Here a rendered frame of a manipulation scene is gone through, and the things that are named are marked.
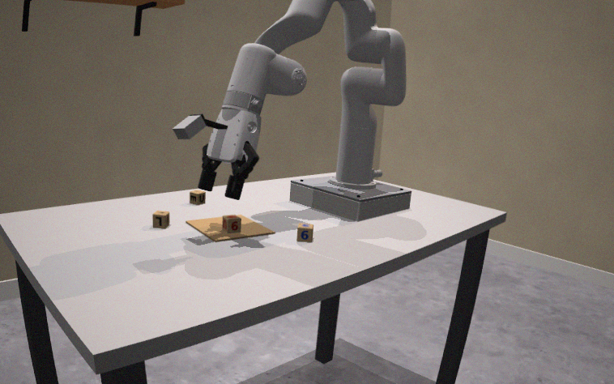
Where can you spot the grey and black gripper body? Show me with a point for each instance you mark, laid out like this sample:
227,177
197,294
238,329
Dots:
227,144

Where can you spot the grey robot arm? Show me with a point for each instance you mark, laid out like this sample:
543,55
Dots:
260,70

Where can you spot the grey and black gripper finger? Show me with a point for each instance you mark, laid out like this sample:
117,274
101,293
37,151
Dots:
208,175
236,181

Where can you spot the tan flat square mat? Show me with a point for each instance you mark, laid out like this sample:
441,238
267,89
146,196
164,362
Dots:
212,228

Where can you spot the wooden letter block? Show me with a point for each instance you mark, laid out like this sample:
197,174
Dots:
305,232
160,219
197,197
231,224

